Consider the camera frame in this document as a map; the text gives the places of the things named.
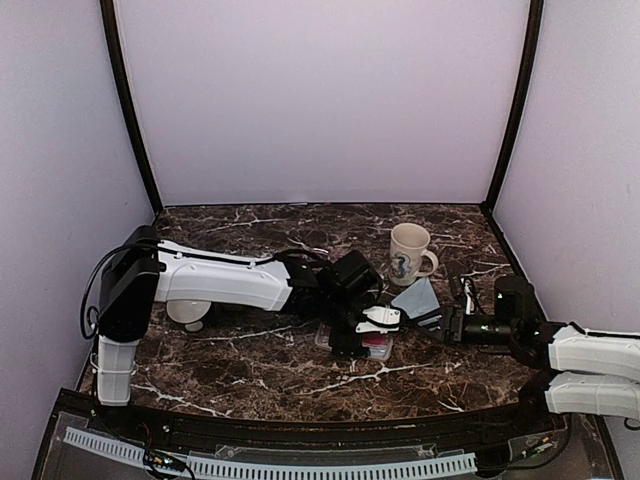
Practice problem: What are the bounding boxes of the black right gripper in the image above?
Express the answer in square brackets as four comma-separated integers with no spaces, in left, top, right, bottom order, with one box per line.
[411,305,518,349]

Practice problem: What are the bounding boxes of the pink glasses case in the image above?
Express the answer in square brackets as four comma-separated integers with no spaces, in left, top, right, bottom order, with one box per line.
[327,330,393,361]

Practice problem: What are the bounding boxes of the pink frame sunglasses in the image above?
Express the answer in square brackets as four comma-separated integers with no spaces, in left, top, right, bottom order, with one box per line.
[314,324,392,350]

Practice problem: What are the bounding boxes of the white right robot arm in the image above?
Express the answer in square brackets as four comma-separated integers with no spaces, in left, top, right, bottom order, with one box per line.
[405,275,639,434]

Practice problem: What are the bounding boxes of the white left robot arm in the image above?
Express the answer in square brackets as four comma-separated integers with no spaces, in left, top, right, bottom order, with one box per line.
[80,225,402,436]

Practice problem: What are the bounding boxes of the light blue cloth near mug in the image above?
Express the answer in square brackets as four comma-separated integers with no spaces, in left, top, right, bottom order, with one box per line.
[391,277,442,323]

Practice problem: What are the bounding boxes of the cream ceramic mug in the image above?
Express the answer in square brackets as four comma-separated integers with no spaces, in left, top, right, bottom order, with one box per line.
[389,223,439,287]

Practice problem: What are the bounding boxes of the white ceramic bowl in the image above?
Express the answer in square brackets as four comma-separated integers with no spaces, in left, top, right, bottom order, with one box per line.
[166,300,211,332]

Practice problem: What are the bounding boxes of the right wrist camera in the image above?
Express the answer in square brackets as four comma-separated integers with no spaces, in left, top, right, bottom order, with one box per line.
[448,275,476,314]

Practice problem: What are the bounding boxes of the clear frame dark-lens sunglasses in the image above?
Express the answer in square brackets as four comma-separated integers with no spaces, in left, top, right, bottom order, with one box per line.
[287,238,330,260]

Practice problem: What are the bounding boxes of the black front rail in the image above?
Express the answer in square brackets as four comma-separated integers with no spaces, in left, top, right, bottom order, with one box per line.
[164,414,481,451]

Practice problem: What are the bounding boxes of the white slotted cable duct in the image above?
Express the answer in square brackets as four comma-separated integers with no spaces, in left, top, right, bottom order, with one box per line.
[63,427,477,479]

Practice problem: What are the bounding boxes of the black right corner post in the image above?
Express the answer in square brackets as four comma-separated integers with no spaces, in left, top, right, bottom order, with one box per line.
[481,0,544,216]

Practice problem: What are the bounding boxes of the black corner post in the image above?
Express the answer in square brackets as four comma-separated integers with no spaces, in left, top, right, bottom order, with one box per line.
[481,0,544,216]
[99,0,164,216]

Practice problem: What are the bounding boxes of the black left corner post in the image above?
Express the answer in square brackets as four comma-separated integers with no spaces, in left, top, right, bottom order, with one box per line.
[99,0,164,216]

